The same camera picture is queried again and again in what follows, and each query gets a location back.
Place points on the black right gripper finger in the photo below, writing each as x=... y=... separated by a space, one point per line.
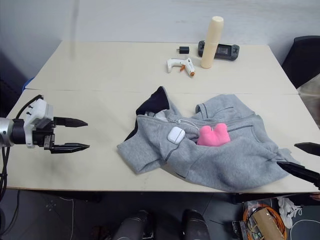
x=308 y=148
x=301 y=172

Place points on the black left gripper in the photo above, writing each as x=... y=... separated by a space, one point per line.
x=43 y=136

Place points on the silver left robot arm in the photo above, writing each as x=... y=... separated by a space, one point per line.
x=5 y=134

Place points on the cardboard box with parts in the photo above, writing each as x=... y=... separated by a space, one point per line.
x=262 y=223

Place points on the black office chair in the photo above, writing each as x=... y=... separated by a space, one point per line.
x=303 y=60

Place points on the grey zip hoodie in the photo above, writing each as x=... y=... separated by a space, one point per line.
x=212 y=147

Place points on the pink plush toy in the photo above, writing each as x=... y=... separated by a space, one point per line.
x=213 y=136

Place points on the white earbuds case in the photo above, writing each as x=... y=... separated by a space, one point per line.
x=176 y=134

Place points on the dark rounded robot leg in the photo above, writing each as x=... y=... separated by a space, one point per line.
x=196 y=225
x=135 y=226

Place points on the black handheld game console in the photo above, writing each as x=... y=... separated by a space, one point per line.
x=225 y=50

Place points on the white glue gun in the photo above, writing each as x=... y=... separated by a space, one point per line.
x=180 y=66

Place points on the black power adapter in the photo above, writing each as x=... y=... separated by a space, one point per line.
x=183 y=50

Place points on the cream cylindrical bottle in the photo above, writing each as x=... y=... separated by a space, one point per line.
x=212 y=42

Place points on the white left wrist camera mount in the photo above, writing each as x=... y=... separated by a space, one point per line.
x=37 y=112

